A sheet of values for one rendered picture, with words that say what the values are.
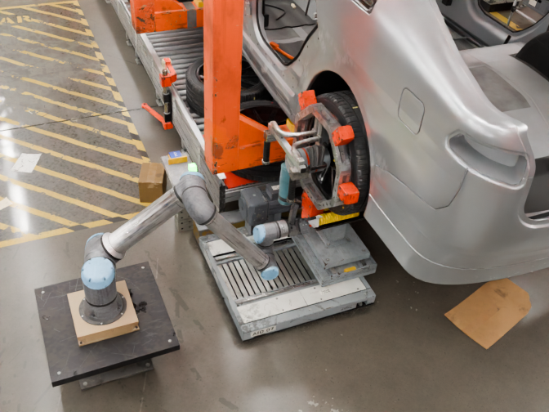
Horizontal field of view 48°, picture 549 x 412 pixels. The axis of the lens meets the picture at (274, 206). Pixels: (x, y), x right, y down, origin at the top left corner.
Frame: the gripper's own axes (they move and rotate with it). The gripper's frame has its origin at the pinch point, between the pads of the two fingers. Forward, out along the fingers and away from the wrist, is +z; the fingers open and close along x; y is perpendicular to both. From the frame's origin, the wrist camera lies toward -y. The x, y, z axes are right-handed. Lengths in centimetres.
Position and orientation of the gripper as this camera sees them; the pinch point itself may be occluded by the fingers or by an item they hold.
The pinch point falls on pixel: (319, 216)
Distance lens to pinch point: 330.2
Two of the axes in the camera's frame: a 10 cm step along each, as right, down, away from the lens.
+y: 2.2, 9.8, -0.3
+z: 9.2, -2.0, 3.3
